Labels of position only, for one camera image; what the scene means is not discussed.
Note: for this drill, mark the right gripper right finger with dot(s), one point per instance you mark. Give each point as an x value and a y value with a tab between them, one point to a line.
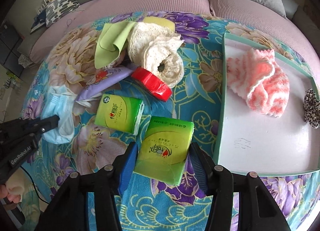
216	181

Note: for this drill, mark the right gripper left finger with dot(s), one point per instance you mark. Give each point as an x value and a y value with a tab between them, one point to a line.
111	181

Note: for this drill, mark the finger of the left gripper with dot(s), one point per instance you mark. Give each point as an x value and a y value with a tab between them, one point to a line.
46	124

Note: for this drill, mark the blue face mask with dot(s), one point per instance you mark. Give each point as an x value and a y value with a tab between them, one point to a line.
59	102

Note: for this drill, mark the green tissue pack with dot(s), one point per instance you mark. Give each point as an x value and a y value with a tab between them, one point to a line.
164	149
120	113

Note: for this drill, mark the light green microfibre cloth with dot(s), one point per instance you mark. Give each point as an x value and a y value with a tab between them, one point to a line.
111	42

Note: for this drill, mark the yellow sponge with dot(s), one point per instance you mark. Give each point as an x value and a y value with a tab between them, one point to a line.
160	21

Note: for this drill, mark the person's left hand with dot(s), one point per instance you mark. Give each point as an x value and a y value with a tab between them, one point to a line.
13	189

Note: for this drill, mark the teal shallow box lid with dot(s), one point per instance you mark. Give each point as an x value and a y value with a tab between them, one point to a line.
285	146

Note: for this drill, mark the purple tissue pack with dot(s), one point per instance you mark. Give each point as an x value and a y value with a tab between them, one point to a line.
103	80

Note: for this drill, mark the blue book on sofa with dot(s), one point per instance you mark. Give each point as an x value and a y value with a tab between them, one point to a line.
39	21

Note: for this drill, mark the red tape roll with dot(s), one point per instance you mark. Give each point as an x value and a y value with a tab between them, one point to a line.
152	84

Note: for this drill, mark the pink white fluffy towel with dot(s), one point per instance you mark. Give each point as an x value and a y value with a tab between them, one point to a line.
259	81

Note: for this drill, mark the floral blue blanket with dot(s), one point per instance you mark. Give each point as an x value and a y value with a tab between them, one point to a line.
147	204

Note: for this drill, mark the leopard print scrunchie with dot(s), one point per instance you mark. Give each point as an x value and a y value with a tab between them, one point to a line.
311	107

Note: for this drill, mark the black white patterned cushion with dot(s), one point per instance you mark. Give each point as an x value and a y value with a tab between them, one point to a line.
56	9

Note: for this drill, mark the cream lace cloth roll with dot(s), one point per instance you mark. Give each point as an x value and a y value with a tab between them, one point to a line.
155	49

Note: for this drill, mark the pink sofa cover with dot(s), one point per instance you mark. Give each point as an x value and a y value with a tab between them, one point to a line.
268	23

